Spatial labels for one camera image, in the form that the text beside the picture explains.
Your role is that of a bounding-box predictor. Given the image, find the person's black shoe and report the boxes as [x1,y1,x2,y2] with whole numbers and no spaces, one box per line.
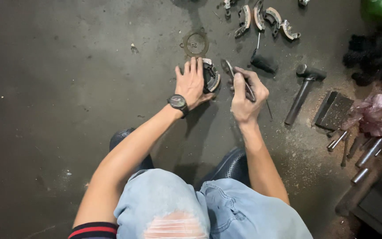
[109,127,155,173]
[207,147,250,187]

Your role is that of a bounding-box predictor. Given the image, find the person's light blue jeans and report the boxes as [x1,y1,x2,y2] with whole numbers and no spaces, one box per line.
[114,168,314,239]

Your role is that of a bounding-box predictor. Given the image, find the person's black right shoe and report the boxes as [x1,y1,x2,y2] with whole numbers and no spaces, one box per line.
[207,147,250,187]

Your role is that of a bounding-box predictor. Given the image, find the black metal box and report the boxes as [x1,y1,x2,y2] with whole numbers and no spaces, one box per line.
[335,175,382,239]

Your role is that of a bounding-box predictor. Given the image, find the person's right hand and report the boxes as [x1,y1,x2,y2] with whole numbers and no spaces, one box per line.
[230,66,270,126]

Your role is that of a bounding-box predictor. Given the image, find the person's left hand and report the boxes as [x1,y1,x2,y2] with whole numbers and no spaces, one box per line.
[174,57,216,111]

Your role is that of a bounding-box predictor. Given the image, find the round clutch shoe assembly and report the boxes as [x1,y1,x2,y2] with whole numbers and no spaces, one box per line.
[202,58,221,94]

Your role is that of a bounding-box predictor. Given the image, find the steel hammer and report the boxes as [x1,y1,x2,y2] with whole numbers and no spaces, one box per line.
[284,64,328,126]

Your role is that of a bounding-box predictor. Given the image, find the dark metal rod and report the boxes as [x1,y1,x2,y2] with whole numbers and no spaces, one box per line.
[347,134,365,159]

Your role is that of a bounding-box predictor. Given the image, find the thin metal pin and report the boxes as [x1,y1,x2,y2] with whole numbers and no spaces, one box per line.
[265,100,274,121]

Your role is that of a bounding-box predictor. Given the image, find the black wrist watch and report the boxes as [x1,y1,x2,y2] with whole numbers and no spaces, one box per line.
[166,94,189,119]

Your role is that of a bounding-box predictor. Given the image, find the pink plastic bag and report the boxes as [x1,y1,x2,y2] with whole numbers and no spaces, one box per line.
[341,93,382,137]

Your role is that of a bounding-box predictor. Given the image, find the metal pliers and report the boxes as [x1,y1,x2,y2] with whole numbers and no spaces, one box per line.
[220,59,256,103]

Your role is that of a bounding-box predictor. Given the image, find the brown ring gasket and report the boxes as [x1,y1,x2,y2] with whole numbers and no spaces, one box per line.
[180,29,210,59]

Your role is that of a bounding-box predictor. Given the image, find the thin dark metal punch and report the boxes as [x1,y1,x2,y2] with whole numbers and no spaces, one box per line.
[340,137,350,167]

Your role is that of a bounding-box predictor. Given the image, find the long steel rod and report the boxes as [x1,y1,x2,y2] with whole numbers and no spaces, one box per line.
[355,137,382,168]

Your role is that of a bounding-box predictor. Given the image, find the dark metal block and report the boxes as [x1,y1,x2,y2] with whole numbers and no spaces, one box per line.
[311,91,355,131]

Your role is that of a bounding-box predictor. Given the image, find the striped dark sleeve cuff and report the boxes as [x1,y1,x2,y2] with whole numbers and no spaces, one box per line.
[67,221,119,239]

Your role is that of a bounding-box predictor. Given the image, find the short steel rod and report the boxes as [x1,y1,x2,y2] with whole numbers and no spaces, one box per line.
[326,130,349,152]

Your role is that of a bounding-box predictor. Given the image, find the black fuzzy heap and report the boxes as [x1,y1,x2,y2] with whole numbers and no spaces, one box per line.
[342,23,382,87]

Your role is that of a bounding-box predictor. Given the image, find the stubby steel rod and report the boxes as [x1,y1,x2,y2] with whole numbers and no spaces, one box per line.
[350,167,370,185]

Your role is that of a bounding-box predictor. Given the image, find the black handled screwdriver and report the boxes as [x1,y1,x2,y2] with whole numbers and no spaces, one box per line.
[250,31,280,75]

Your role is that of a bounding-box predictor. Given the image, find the curved metal clutch shoe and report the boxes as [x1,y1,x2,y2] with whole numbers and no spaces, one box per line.
[264,7,282,38]
[234,5,252,39]
[280,19,302,41]
[254,0,266,31]

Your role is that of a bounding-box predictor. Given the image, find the person's black left shoe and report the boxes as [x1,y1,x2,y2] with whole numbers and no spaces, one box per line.
[109,127,155,173]

